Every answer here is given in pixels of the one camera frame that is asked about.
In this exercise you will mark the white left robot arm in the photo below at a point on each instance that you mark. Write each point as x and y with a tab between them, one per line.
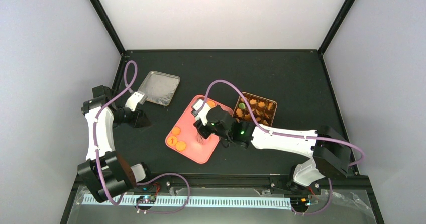
105	172

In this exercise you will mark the green sandwich cookie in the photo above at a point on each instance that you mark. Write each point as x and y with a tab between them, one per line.
242	106

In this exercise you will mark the round swirl tan cookie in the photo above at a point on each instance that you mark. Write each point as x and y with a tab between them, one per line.
176	130

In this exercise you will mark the white slotted cable duct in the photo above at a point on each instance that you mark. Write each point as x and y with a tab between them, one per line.
208	201

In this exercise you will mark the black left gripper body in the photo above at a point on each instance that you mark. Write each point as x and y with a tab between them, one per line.
132	122

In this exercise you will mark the silver metal tin lid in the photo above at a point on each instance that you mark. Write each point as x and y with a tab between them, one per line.
159	87

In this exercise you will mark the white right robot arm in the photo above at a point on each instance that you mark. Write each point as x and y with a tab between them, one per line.
327	156

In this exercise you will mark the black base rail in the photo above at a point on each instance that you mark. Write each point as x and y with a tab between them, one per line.
277	184

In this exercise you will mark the metal tongs white handles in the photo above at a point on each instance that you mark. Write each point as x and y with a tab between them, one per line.
200	139

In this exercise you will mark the pink plastic tray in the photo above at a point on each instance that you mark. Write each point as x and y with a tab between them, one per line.
194	151

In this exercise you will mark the yellow biscuit red cross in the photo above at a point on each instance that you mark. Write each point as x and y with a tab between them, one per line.
171	140

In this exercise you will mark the gold cookie tin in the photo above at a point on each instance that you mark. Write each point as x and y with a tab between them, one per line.
263	109

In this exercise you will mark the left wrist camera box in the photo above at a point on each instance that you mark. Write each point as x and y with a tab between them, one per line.
135	99

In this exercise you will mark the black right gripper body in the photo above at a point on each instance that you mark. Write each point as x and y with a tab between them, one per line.
204	133

